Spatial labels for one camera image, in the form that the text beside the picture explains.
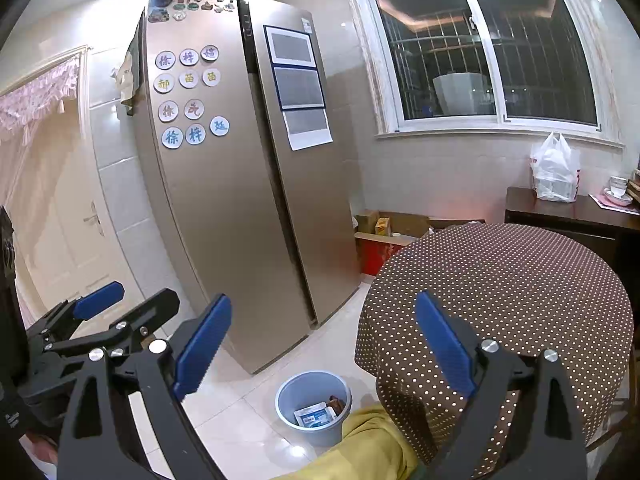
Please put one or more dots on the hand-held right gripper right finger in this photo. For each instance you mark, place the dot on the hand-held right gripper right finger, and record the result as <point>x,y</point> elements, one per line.
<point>445,345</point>

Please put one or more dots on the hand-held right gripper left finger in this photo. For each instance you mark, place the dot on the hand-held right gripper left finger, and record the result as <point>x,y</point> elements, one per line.
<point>202,345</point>

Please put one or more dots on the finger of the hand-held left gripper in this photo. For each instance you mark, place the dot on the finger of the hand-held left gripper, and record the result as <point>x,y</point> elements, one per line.
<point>150,310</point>
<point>100,297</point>

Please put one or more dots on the blue plastic bucket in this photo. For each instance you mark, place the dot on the blue plastic bucket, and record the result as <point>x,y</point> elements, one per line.
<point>290,425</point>

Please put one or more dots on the blue white carton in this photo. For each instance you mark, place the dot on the blue white carton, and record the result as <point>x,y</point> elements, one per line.
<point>315,416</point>

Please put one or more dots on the person's left hand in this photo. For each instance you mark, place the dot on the person's left hand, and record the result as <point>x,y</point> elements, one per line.
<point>40,450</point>

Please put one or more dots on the white door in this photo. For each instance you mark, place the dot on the white door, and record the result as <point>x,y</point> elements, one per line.
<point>60,240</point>

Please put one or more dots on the brown polka dot tablecloth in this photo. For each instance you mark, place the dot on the brown polka dot tablecloth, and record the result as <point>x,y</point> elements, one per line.
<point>525,300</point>

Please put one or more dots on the red cardboard box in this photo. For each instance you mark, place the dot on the red cardboard box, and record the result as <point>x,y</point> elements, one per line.
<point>380,255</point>

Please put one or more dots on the beige double door refrigerator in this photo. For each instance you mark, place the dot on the beige double door refrigerator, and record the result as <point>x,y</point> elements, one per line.
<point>225,210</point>

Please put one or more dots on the small yellow box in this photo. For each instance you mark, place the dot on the small yellow box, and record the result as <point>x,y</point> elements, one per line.
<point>383,226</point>

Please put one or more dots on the person's leg in yellow trousers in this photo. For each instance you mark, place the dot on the person's leg in yellow trousers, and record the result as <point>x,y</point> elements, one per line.
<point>360,450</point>

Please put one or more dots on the small brown cardboard box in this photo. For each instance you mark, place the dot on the small brown cardboard box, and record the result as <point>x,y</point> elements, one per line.
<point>366,221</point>

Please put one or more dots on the dark wooden sideboard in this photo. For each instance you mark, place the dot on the dark wooden sideboard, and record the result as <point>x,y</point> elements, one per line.
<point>560,225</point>

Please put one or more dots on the brown wooden chair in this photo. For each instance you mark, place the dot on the brown wooden chair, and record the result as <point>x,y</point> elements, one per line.
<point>622,420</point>

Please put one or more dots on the white plastic bag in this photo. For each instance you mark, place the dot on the white plastic bag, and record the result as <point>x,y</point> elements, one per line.
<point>555,170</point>

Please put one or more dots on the pink lace door curtain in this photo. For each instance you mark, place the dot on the pink lace door curtain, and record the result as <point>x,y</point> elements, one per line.
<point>35,95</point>

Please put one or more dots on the pink place mat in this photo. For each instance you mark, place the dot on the pink place mat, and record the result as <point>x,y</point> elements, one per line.
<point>605,202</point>

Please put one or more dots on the pale hanging bag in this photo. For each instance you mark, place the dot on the pale hanging bag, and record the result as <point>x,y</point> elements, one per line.
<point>126,80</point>

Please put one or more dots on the group of round blue magnets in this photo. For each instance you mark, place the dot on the group of round blue magnets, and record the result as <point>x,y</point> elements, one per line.
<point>192,95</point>

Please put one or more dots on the white teacup with saucer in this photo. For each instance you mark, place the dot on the white teacup with saucer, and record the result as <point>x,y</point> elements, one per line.
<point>618,189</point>

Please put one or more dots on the white edged grey sheet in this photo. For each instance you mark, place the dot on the white edged grey sheet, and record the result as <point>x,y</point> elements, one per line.
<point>307,127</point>

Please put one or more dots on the dark framed grey sheet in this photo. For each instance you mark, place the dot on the dark framed grey sheet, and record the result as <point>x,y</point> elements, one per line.
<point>291,47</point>
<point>299,87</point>

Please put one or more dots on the white framed window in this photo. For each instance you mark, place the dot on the white framed window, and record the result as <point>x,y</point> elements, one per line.
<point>480,45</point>

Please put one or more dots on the row of small souvenir magnets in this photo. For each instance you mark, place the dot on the row of small souvenir magnets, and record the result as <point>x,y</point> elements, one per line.
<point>195,5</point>

